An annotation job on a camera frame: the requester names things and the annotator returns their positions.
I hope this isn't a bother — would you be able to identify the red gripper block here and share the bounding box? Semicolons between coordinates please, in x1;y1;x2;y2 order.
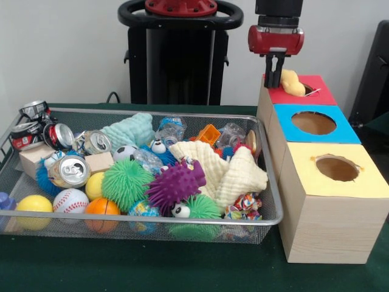
247;24;305;89

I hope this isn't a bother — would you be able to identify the yellow duck plush toy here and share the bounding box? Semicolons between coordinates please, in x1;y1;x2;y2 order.
280;69;321;98

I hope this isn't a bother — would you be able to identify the cream muslin cloth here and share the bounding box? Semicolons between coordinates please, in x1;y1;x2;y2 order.
168;141;268;209

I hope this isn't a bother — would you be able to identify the green spiky ball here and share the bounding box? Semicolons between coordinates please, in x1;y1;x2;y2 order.
101;159;155;212
169;194;223;240

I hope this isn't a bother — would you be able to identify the shallow clear mesh bin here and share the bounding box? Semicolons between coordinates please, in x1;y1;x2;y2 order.
0;106;284;244

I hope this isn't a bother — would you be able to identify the wooden box with three holes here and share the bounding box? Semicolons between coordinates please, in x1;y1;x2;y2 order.
257;74;389;265

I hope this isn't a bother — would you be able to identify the black chair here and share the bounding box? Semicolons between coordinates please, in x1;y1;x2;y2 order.
349;20;389;131

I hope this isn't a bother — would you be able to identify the purple spiky ball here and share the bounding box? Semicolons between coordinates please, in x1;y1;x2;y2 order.
146;159;207;217

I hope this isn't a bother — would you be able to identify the mint green cloth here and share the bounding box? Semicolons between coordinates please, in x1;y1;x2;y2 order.
99;113;156;151

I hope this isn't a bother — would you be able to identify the yellow tennis ball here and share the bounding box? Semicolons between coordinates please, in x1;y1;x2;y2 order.
85;172;105;201

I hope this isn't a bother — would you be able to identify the orange basketball toy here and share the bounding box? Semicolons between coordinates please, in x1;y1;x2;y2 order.
84;198;121;234

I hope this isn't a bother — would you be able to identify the crushed silver can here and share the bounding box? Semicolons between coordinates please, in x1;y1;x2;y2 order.
47;155;92;189

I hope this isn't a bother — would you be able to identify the white baseball toy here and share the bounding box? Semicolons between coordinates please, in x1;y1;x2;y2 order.
52;189;90;214

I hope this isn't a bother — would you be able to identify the smooth yellow ball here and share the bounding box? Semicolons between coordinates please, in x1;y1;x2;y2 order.
15;195;54;231

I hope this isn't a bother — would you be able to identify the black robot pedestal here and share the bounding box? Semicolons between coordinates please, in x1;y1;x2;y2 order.
119;0;244;105

